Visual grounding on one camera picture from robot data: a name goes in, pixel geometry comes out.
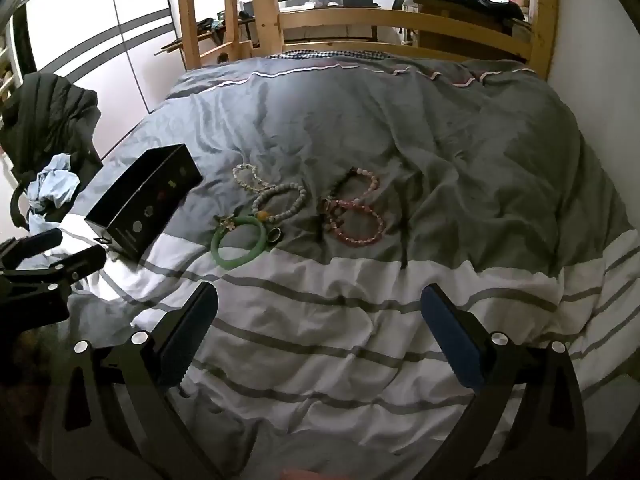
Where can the light blue cloth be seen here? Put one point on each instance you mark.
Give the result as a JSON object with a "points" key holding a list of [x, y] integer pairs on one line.
{"points": [[55, 180]]}

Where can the black jewelry box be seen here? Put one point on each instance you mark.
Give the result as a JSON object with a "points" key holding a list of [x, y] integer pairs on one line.
{"points": [[145, 200]]}

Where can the small black bag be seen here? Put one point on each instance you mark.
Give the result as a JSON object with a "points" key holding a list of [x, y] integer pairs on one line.
{"points": [[204, 23]]}

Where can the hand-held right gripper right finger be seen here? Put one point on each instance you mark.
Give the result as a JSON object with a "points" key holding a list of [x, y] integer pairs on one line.
{"points": [[450, 332]]}

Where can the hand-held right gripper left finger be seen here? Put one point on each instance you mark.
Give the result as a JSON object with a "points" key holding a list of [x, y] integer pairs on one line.
{"points": [[192, 325]]}

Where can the checkered bed sheet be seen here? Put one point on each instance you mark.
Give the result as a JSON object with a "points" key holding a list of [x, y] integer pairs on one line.
{"points": [[325, 54]]}

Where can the wooden bed ladder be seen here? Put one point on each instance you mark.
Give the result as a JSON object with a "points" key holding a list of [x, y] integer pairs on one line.
{"points": [[187, 10]]}

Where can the white grey-striped wardrobe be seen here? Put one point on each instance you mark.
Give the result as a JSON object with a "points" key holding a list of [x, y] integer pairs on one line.
{"points": [[100, 20]]}

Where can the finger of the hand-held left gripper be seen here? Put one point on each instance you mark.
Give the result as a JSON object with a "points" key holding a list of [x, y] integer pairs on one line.
{"points": [[45, 238], [87, 258]]}

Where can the grey striped duvet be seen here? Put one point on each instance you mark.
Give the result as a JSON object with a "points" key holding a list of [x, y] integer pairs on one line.
{"points": [[425, 160]]}

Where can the black jacket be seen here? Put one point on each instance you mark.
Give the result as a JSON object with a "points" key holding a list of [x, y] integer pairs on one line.
{"points": [[45, 120]]}

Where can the green jade bangle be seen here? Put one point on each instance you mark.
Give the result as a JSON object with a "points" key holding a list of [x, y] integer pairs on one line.
{"points": [[216, 251]]}

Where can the black chair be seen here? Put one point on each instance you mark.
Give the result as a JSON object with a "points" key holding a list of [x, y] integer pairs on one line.
{"points": [[17, 205]]}

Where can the wooden bunk bed frame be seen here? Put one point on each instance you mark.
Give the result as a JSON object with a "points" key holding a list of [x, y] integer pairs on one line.
{"points": [[400, 22]]}

